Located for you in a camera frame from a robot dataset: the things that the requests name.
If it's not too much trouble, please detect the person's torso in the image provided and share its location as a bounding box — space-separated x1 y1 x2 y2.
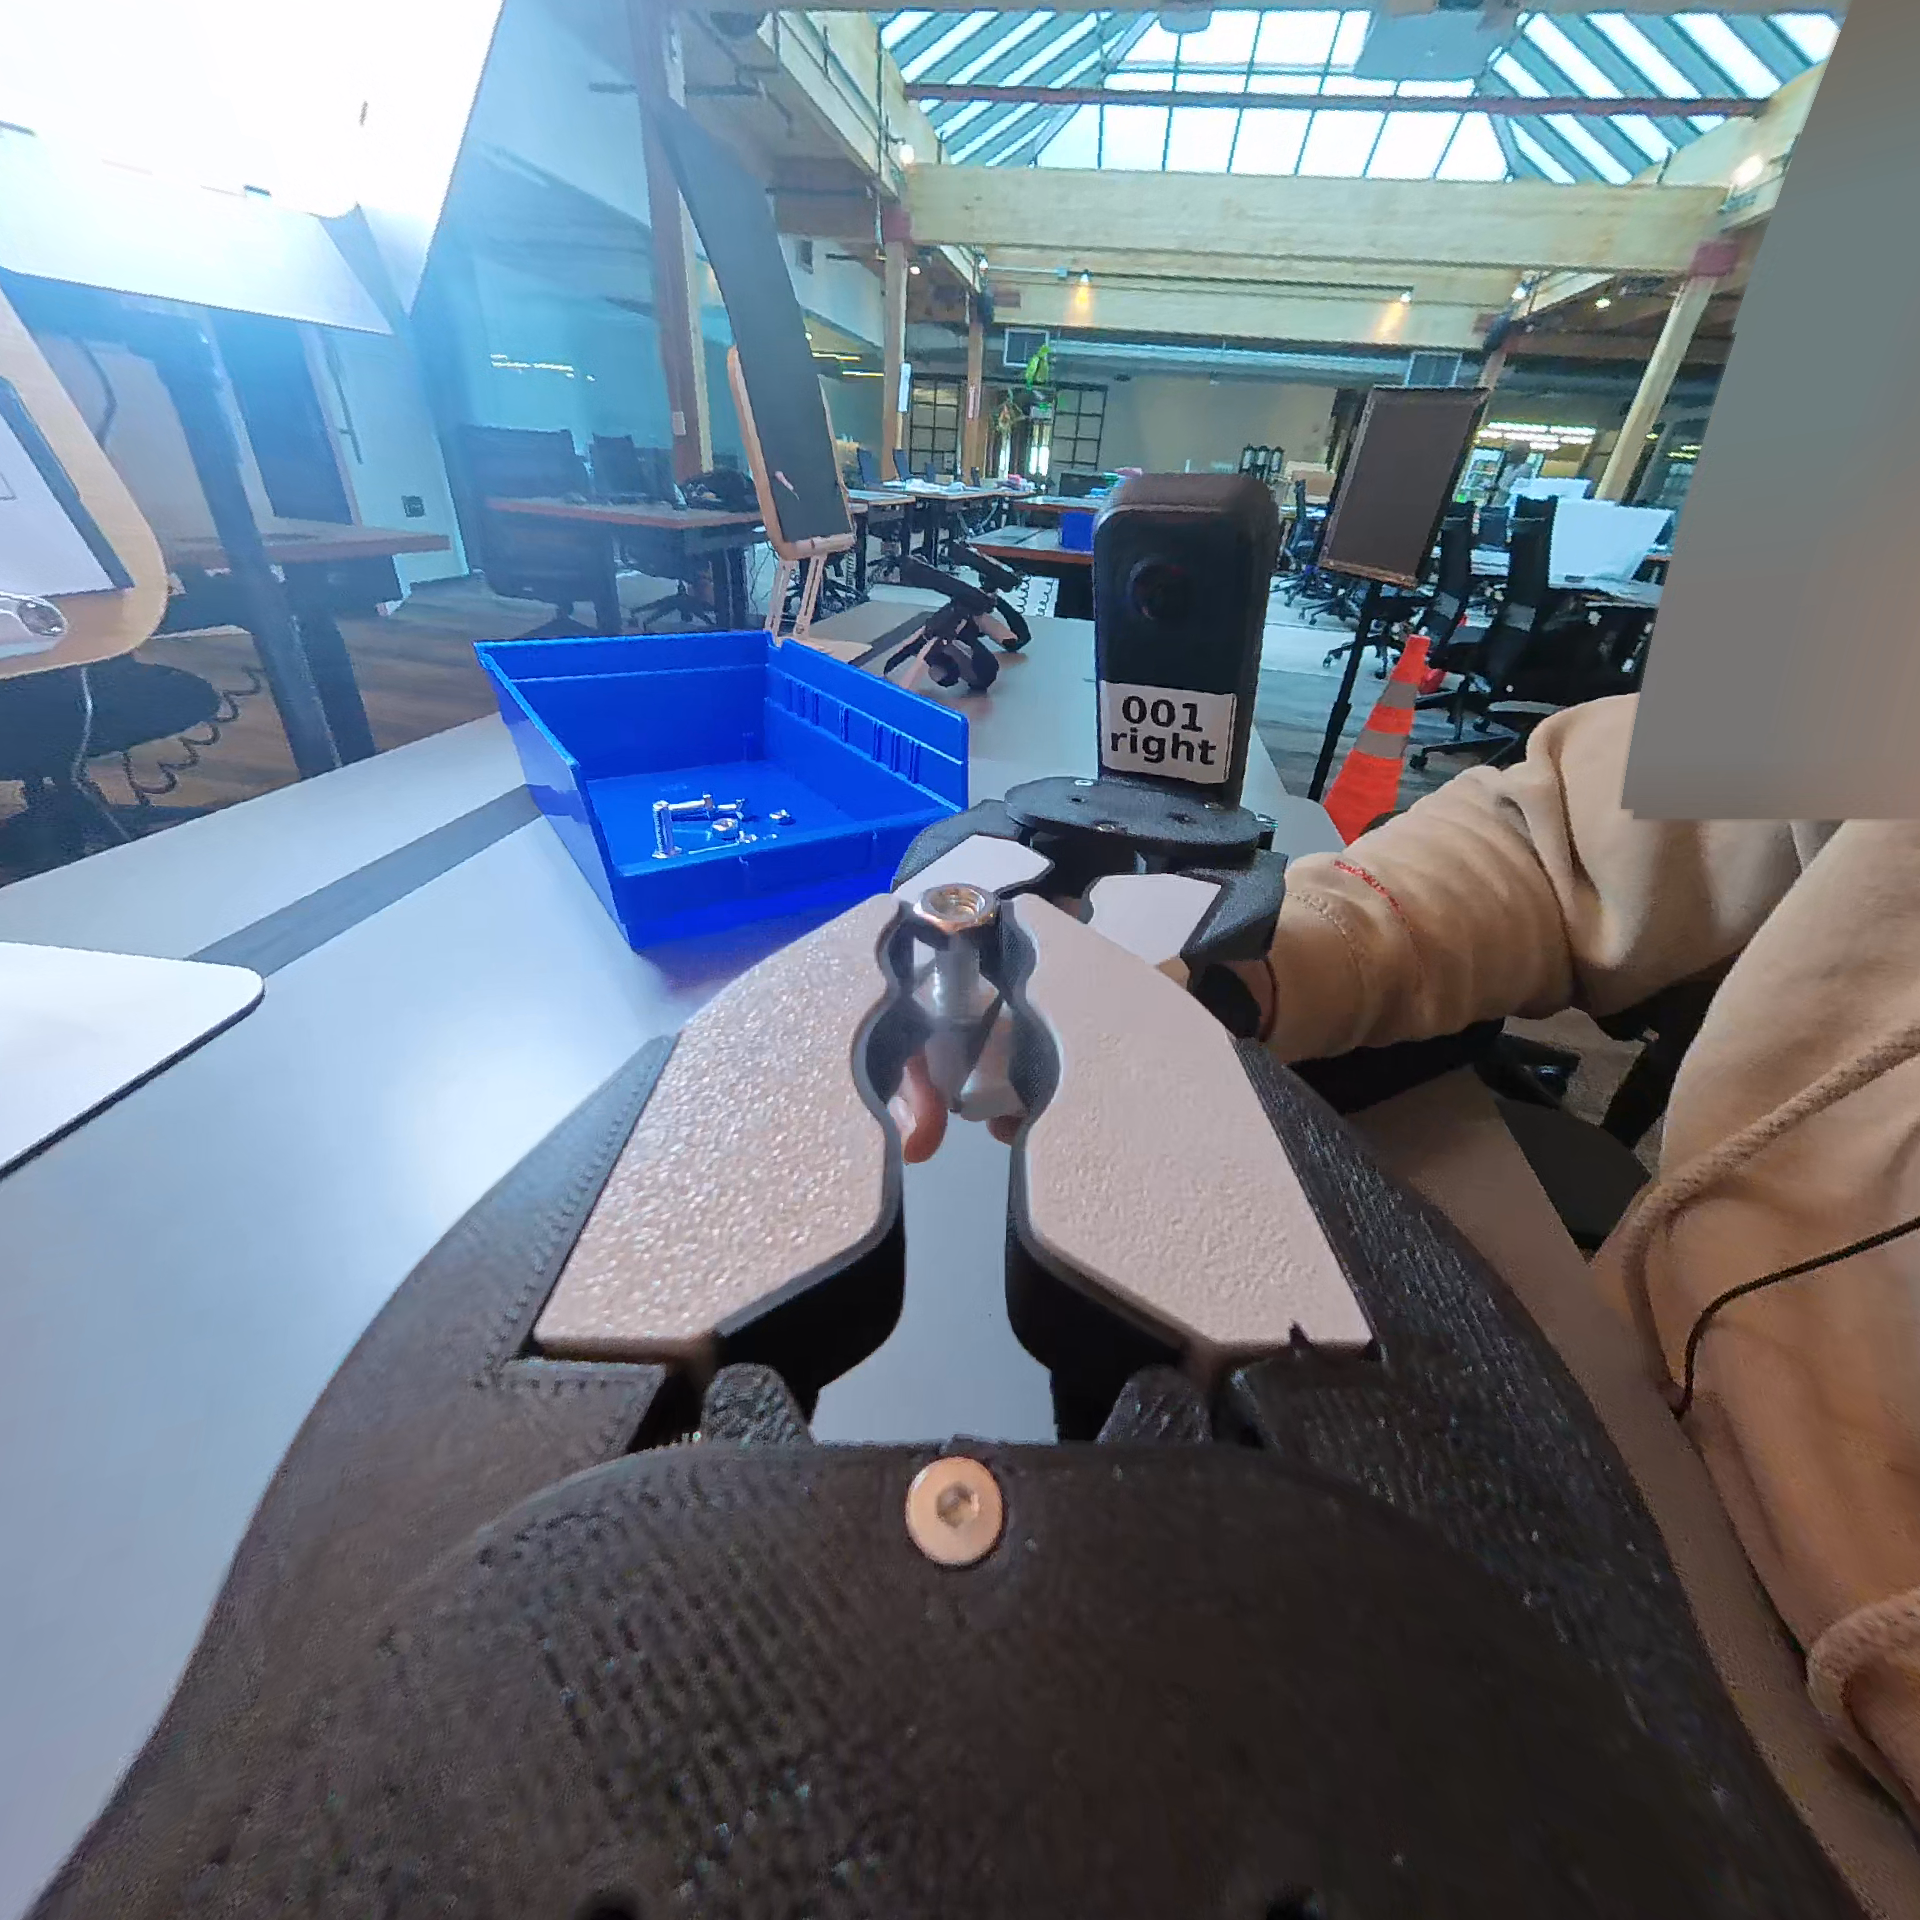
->
1591 811 1920 1802

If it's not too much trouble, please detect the person's right forearm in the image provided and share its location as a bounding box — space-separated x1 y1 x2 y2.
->
1260 695 1726 1066

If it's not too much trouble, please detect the black office chair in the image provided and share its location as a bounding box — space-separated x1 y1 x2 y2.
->
1488 1006 1683 1247

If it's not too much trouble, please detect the black panel on tripod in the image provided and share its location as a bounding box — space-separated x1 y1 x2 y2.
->
1314 385 1490 797

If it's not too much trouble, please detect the wooden poster stand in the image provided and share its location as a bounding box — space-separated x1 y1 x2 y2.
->
661 105 859 637

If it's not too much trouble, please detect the white document stand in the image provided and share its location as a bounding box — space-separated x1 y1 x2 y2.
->
0 286 266 1179

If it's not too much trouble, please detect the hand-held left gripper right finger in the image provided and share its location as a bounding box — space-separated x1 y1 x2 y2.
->
1007 894 1381 1411

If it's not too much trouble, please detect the orange traffic cone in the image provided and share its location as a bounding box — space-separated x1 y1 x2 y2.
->
1327 632 1436 842

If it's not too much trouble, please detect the thin black cable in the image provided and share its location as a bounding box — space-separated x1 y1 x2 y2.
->
1675 1215 1920 1411

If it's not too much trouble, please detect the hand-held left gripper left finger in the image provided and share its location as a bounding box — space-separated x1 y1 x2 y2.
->
532 891 908 1418

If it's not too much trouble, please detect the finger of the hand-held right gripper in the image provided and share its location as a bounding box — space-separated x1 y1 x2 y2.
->
1087 870 1226 968
894 834 1052 1166

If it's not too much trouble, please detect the blue plastic bin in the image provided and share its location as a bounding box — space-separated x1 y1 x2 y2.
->
475 632 971 952

